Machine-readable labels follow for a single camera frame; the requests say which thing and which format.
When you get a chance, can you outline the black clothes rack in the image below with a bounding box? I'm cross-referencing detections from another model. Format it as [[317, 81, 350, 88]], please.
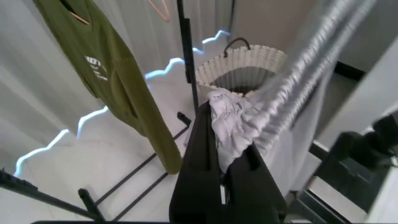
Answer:
[[0, 0, 237, 223]]

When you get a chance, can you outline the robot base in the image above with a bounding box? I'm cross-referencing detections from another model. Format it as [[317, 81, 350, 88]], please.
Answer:
[[285, 113, 398, 223]]

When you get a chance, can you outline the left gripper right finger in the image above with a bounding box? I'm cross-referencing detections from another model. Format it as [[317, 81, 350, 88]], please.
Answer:
[[224, 144, 287, 223]]

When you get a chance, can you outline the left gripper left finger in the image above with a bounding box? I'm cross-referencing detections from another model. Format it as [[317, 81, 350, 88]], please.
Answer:
[[169, 102, 225, 223]]

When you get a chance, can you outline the green shirt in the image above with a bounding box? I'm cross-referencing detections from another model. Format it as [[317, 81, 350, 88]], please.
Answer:
[[32, 0, 183, 175]]

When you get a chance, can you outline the pale grey garment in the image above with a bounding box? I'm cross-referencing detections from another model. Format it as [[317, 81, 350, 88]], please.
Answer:
[[185, 0, 379, 200]]

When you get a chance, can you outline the white curtain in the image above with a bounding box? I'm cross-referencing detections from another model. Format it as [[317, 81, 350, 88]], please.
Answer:
[[0, 0, 233, 179]]

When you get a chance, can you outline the white laundry basket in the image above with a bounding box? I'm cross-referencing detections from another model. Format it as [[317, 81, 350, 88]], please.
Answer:
[[195, 37, 287, 98]]

